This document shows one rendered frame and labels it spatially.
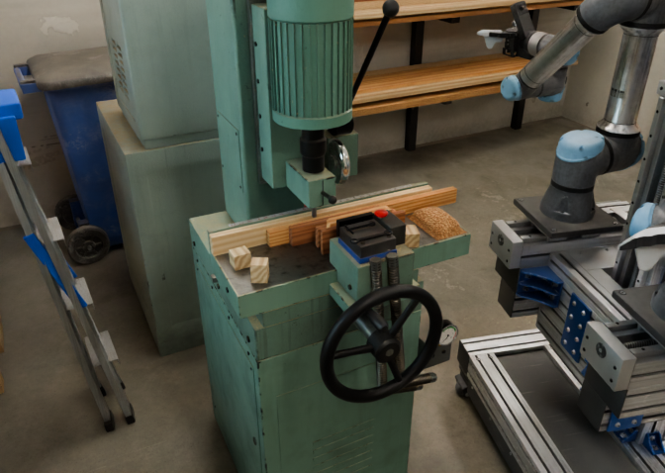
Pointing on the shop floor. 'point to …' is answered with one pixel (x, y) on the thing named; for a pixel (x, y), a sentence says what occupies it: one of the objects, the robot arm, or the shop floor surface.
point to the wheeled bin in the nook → (79, 143)
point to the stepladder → (60, 280)
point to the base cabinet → (301, 401)
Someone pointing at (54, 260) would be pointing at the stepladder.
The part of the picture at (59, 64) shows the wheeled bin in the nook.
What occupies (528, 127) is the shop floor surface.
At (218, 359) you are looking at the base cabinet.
